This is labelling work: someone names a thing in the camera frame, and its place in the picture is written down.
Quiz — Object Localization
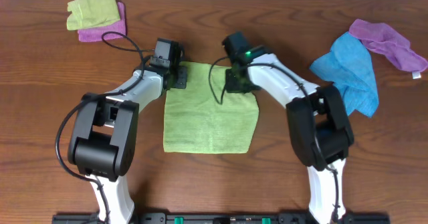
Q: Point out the light green cloth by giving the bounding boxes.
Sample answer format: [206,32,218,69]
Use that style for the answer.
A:
[163,62,259,154]

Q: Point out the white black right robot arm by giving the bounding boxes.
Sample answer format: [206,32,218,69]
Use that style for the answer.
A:
[222,32,354,223]

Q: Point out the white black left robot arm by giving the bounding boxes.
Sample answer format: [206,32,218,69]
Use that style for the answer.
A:
[68,38,187,223]

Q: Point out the folded pink cloth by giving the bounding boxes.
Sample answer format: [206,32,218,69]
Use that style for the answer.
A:
[78,2,126,42]

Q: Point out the folded green cloth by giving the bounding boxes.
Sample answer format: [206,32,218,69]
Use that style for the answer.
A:
[66,0,120,31]

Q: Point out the blue crumpled cloth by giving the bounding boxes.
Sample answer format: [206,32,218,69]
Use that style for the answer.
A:
[310,32,379,118]

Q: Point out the purple crumpled cloth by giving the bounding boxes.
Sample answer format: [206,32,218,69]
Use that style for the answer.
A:
[349,19,427,80]

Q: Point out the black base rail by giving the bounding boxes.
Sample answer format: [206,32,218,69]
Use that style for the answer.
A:
[51,212,391,224]

